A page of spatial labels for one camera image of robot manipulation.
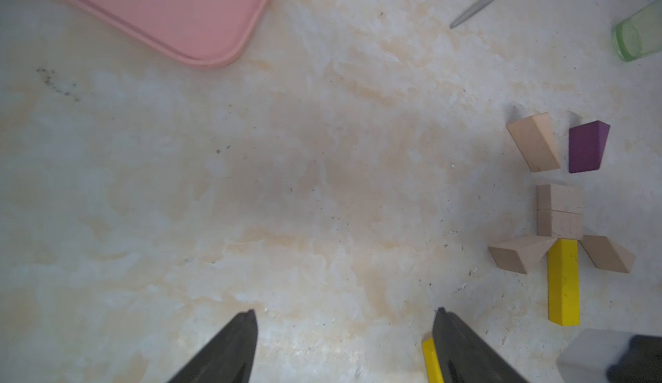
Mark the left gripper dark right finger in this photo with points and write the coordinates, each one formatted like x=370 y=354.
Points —
x=464 y=356

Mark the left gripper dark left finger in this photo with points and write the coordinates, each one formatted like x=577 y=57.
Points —
x=227 y=357

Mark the yellow long block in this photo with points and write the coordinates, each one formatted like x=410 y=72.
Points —
x=564 y=306
x=431 y=360

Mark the wooden triangle block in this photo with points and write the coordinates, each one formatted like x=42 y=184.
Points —
x=607 y=255
x=536 y=141
x=522 y=254

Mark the wooden square block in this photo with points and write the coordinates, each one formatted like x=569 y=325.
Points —
x=560 y=211

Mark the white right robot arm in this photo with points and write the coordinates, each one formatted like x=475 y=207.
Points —
x=611 y=356

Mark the purple triangular block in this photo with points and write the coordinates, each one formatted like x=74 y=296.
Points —
x=587 y=143

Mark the pink cutting board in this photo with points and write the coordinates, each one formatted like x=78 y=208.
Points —
x=199 y=33

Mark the green translucent plastic cup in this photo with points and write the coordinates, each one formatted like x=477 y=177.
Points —
x=639 y=35

